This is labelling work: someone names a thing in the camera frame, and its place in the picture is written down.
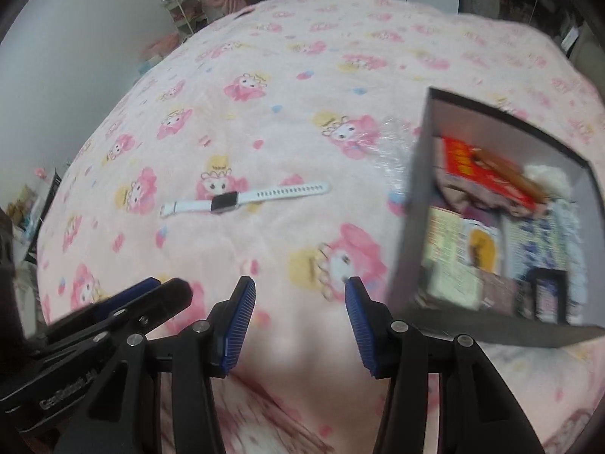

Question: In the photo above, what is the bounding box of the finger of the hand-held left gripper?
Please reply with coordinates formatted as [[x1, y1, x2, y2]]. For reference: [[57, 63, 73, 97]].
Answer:
[[44, 277, 162, 342], [93, 278, 194, 349]]

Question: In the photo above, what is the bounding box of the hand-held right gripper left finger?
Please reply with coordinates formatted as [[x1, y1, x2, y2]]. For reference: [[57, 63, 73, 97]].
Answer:
[[54, 275, 257, 454]]

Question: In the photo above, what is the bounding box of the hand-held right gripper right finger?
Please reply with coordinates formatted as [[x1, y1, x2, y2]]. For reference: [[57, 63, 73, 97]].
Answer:
[[344, 275, 545, 454]]

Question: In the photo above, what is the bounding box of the dark grey cardboard box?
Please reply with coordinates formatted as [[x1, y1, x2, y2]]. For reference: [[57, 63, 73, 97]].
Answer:
[[385, 86, 605, 349]]

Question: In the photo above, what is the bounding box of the green yellow printed card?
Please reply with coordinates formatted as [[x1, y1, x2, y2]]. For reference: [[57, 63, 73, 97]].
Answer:
[[420, 208, 484, 304]]

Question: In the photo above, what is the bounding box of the white smartwatch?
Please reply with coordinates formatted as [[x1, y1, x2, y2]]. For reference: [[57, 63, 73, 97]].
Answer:
[[159, 181, 332, 219]]

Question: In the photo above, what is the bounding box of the brown wooden comb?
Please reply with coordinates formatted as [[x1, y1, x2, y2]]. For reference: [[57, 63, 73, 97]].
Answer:
[[473, 146, 549, 204]]

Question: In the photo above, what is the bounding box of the dark holographic card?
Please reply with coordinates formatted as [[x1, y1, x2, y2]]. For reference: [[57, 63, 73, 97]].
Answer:
[[481, 272, 521, 316]]

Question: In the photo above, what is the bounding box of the clear bubble wrap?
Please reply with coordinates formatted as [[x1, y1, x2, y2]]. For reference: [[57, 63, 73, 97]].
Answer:
[[371, 116, 426, 181]]

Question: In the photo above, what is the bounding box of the blue print clear packet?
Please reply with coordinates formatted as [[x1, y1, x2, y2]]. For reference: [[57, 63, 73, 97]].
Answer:
[[501, 199, 583, 295]]

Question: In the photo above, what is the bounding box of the red packet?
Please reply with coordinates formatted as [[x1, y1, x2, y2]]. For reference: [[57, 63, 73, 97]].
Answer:
[[439, 136, 538, 211]]

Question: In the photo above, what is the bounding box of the pink printed blanket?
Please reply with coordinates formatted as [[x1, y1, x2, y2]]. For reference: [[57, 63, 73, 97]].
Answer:
[[35, 0, 605, 454]]

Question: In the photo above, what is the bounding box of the pink bag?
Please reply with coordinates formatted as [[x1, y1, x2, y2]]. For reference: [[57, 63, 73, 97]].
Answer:
[[141, 32, 186, 68]]

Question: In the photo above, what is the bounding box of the white shelf rack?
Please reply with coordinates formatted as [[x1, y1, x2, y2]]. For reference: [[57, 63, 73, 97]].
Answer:
[[157, 0, 209, 35]]

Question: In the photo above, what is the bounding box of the black rectangular frame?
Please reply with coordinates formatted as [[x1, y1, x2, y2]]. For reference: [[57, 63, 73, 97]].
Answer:
[[517, 267, 571, 323]]

